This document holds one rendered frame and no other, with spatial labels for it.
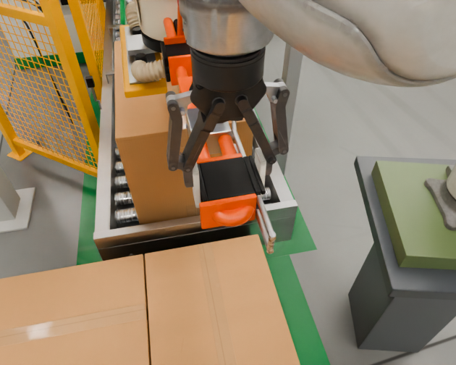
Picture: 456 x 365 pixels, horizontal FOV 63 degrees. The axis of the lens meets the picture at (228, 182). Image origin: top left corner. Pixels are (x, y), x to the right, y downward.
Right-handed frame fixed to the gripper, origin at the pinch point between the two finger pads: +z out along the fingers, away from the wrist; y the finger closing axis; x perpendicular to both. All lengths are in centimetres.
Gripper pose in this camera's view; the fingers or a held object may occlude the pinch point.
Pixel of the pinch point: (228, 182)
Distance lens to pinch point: 51.0
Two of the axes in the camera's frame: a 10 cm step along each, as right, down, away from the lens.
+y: -9.8, 1.5, -1.4
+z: 0.0, 6.9, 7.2
